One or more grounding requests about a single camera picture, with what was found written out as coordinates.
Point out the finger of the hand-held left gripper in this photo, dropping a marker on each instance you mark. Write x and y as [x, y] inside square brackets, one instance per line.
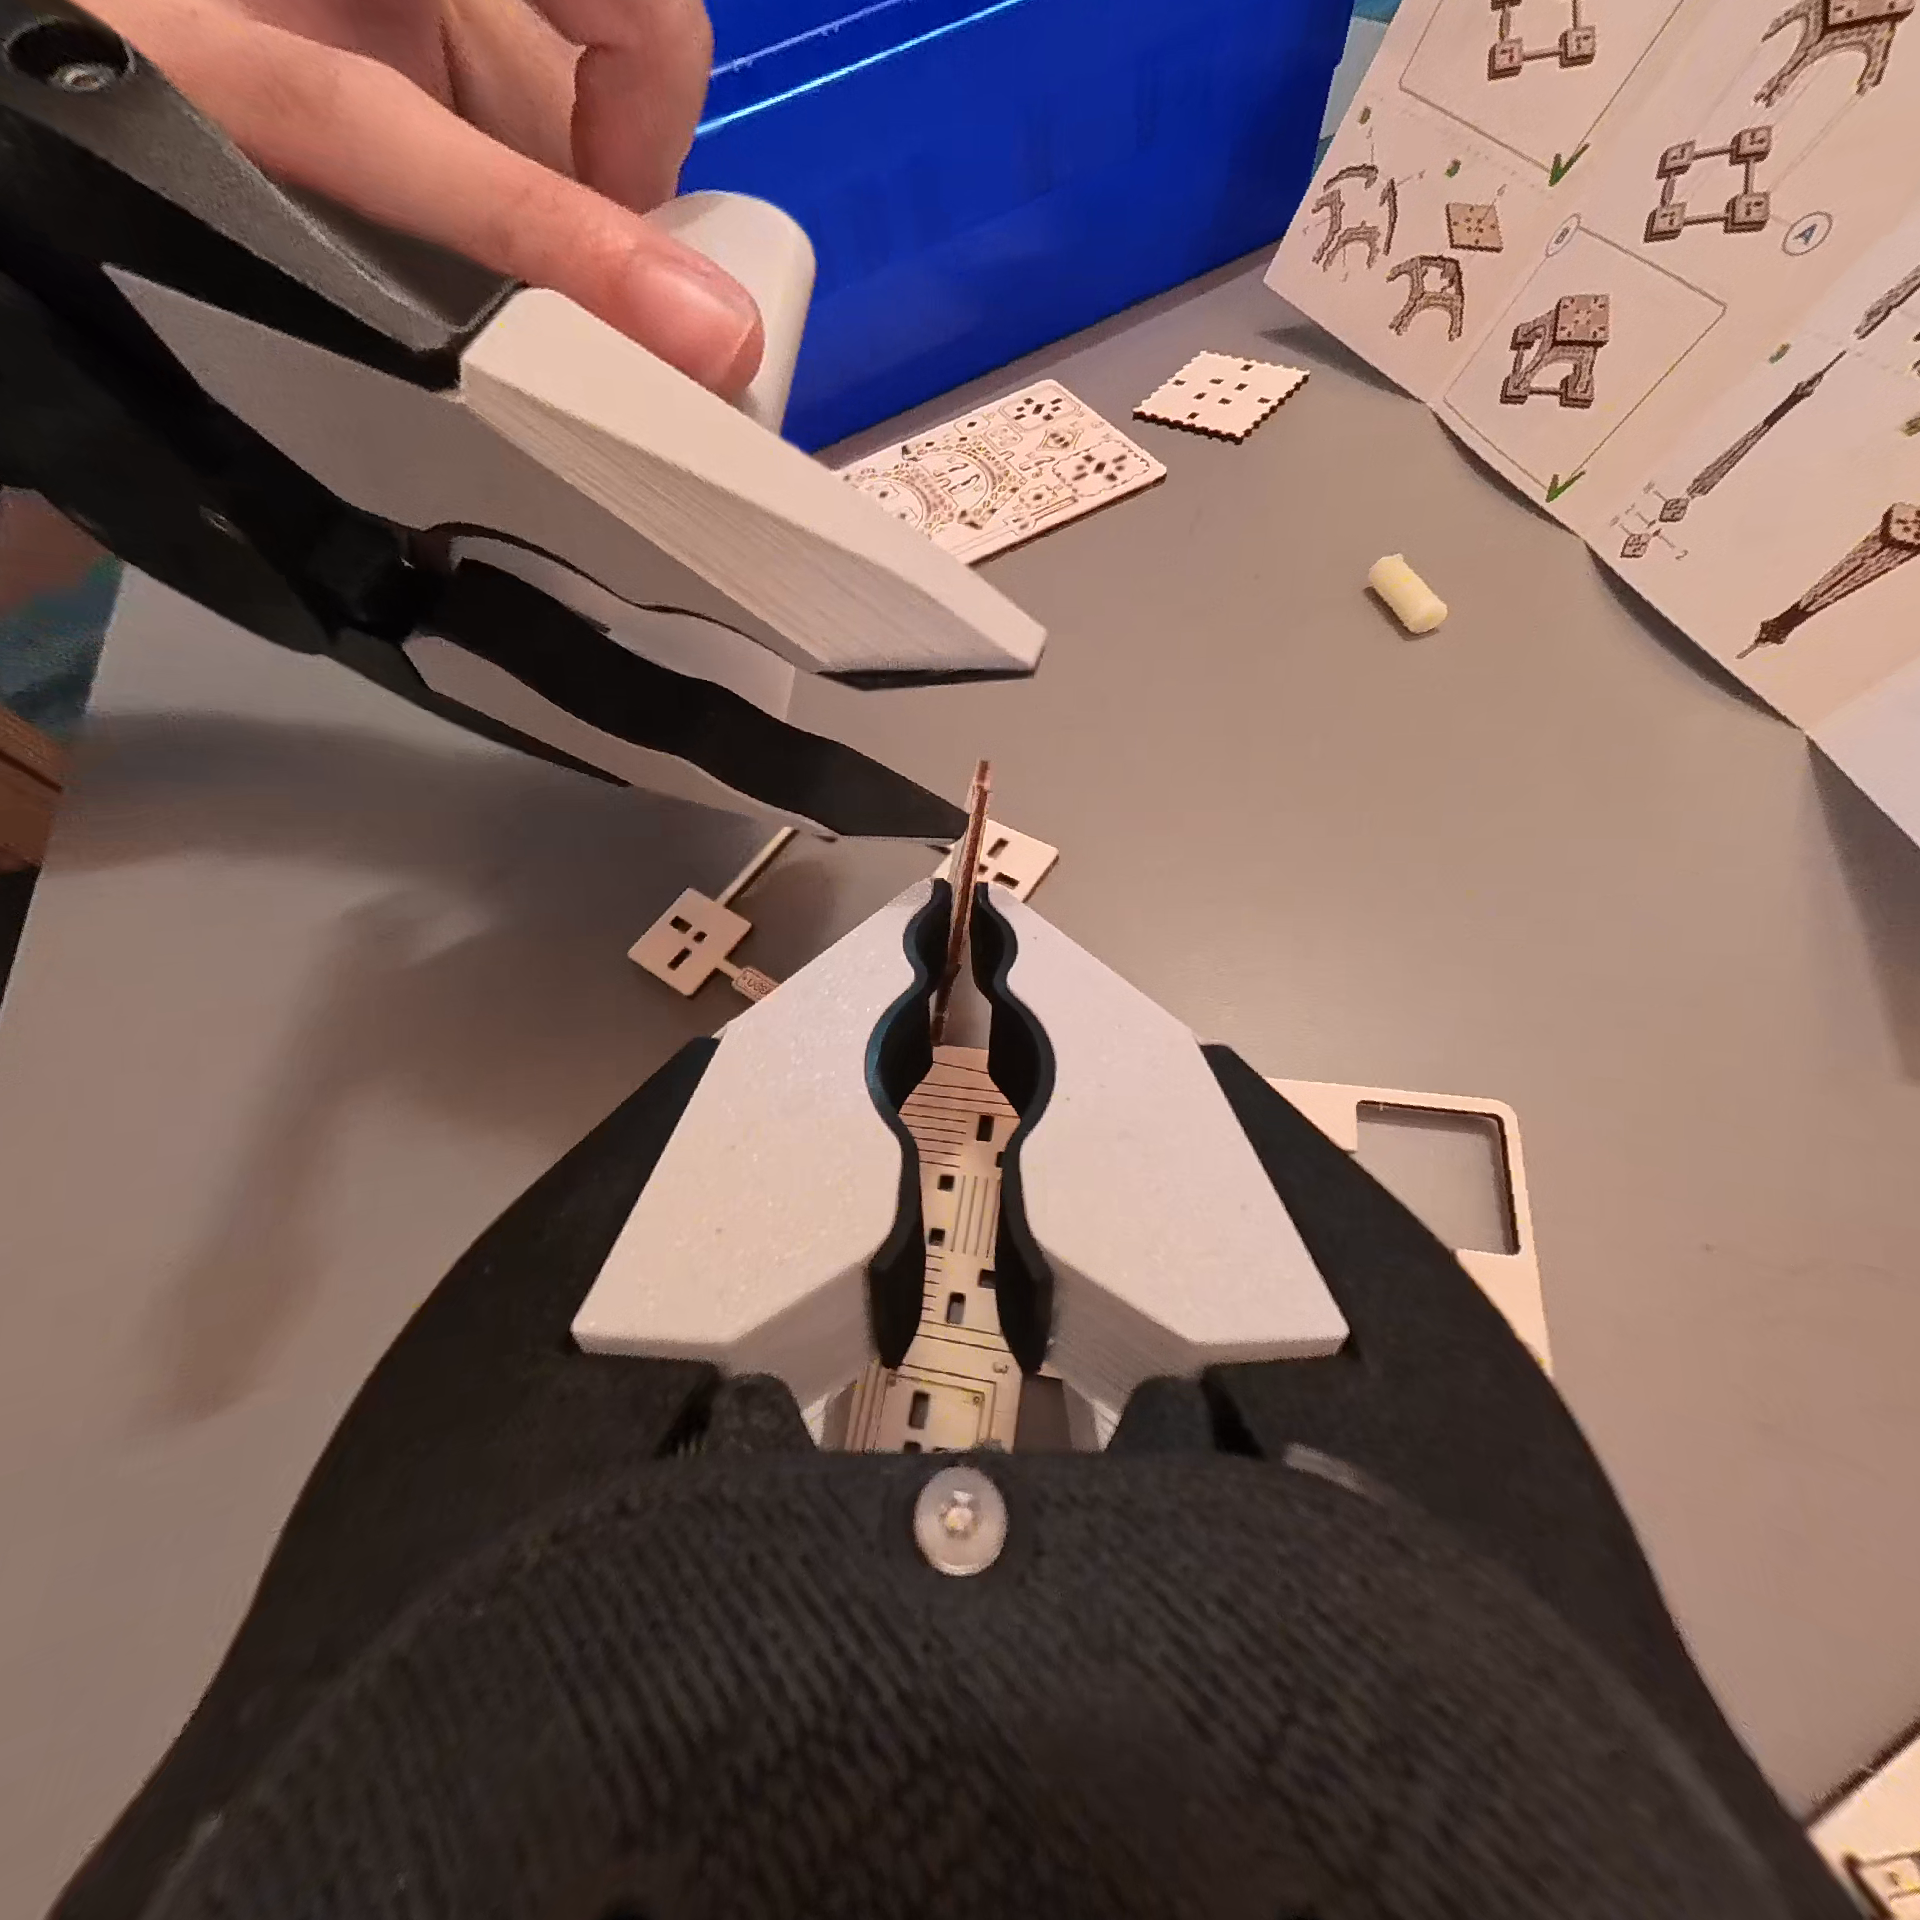
[745, 528]
[632, 702]

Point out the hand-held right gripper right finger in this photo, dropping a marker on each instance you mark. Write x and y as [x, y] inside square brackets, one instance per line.
[1188, 1201]

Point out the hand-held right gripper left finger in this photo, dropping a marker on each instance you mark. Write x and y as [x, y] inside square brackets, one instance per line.
[745, 1187]

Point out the wooden puzzle sheet square cutout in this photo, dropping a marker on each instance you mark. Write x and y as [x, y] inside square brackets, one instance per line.
[967, 1220]

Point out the wooden four-square frame piece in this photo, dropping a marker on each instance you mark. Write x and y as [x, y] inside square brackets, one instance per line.
[688, 949]

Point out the cross-shaped wooden piece diamond print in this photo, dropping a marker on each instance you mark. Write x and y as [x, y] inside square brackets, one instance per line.
[967, 915]

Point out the grey desk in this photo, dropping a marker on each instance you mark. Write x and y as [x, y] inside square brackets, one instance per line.
[1349, 902]

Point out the person's left hand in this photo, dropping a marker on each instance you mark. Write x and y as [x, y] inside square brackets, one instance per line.
[448, 120]

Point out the wooden puzzle sheet arch parts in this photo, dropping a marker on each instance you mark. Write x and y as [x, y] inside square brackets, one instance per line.
[1014, 464]

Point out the thick wooden beam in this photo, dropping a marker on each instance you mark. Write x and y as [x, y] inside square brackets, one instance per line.
[23, 791]

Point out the blue plastic bin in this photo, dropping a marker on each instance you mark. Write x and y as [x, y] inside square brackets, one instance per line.
[1050, 184]

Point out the small serrated square wooden piece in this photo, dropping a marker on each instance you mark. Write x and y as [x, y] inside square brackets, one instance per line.
[1227, 397]

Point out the cream wax stick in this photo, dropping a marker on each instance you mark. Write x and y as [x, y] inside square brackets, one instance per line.
[1407, 594]

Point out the white tower instruction sheet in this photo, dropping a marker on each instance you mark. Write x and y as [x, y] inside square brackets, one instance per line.
[1647, 376]

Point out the large wooden sheet lattice parts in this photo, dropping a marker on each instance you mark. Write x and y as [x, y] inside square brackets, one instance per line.
[1886, 1850]

